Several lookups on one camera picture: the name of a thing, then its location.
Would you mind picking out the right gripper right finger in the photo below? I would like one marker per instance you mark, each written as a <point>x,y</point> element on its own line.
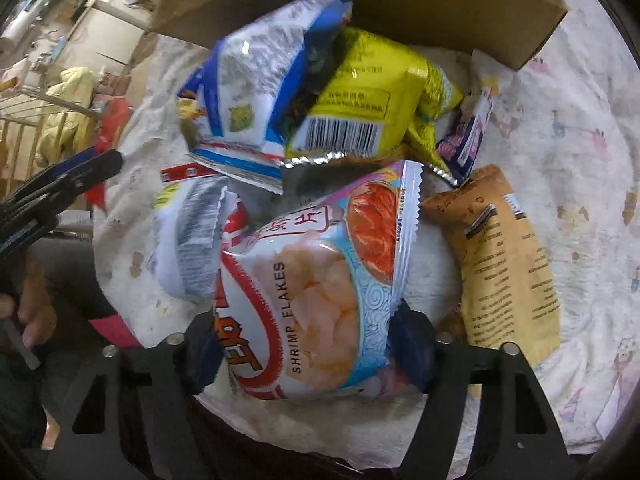
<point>516,437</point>

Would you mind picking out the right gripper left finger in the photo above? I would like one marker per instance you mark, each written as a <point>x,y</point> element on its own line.
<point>127,414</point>

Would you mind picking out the tan brown snack packet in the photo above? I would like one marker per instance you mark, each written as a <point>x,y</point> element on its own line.
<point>507,290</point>

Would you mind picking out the white grey small packet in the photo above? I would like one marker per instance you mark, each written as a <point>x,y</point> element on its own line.
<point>194,215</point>

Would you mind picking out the shrimp flakes snack bag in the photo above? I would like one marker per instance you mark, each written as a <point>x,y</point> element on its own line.
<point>303,304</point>

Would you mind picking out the blue white snack bag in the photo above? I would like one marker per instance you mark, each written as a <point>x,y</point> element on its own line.
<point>235,102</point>

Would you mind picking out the yellow snack bag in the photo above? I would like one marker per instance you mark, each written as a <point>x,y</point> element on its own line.
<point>381,103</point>

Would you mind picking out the person left hand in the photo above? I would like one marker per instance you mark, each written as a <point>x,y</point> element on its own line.
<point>33,308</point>

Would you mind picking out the wooden drying rack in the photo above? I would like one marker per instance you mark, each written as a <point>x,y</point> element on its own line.
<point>39,130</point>

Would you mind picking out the purple white small packet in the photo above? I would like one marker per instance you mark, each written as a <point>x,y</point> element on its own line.
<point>459,148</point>

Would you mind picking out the white patterned bed quilt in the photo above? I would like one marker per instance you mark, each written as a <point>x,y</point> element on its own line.
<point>566,136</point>

